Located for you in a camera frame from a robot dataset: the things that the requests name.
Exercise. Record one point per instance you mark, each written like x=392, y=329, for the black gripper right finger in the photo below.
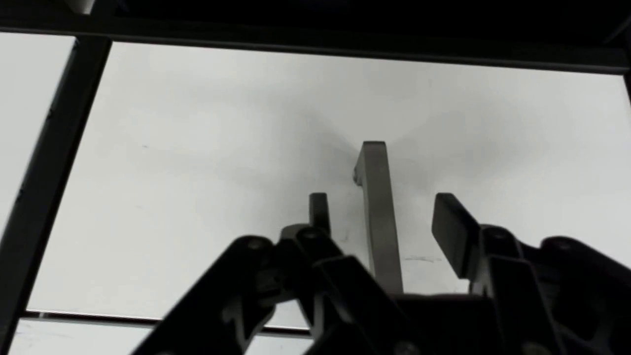
x=556, y=297

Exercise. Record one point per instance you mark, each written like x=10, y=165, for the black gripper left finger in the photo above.
x=345, y=309

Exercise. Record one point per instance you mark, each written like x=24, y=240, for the drawer metal handle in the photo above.
x=373, y=175

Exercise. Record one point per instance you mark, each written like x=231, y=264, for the white drawer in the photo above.
x=83, y=337
x=189, y=148

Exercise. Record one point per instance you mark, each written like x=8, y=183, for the black cabinet frame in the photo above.
x=586, y=35

